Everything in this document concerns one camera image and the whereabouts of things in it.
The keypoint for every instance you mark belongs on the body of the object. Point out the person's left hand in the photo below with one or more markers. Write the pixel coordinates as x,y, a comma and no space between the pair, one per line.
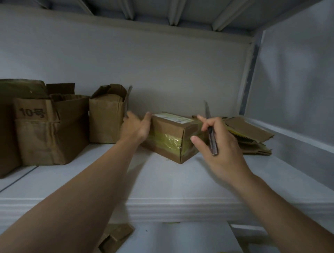
134,131

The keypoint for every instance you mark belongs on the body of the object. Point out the person's left thumb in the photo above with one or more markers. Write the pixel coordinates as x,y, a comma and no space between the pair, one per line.
147,118

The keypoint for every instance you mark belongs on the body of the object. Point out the dark box cutter knife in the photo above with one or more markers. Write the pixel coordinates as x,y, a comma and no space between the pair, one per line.
213,142

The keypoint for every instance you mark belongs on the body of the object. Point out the person's left forearm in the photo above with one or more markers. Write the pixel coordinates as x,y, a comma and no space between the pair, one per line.
78,198

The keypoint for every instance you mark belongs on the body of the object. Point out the person's right thumb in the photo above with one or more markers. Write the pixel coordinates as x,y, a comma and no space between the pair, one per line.
198,143

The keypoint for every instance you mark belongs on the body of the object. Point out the person's right hand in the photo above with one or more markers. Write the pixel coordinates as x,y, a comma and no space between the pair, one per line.
224,153

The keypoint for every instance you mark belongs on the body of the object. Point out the pile of flattened cardboard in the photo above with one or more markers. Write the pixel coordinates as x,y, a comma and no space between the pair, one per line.
250,135

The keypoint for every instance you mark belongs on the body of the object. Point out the white metal shelving unit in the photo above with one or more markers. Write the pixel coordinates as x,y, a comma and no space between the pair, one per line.
167,208

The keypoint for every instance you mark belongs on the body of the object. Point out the small open cardboard box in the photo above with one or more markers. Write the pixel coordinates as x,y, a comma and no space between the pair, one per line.
107,117

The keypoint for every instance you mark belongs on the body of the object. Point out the large brown cardboard box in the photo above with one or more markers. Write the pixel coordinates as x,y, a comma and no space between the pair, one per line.
10,104

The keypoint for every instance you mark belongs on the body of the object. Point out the printed open cardboard box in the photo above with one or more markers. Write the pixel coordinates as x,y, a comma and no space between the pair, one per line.
52,130

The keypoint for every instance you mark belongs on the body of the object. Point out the taped cardboard box with label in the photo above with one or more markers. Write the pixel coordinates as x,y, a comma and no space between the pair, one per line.
169,138

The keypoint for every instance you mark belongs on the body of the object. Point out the torn cardboard piece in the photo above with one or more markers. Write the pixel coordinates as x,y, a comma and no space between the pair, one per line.
114,238

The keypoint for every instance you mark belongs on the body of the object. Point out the person's right forearm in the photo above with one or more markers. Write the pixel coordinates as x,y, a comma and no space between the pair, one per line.
284,216

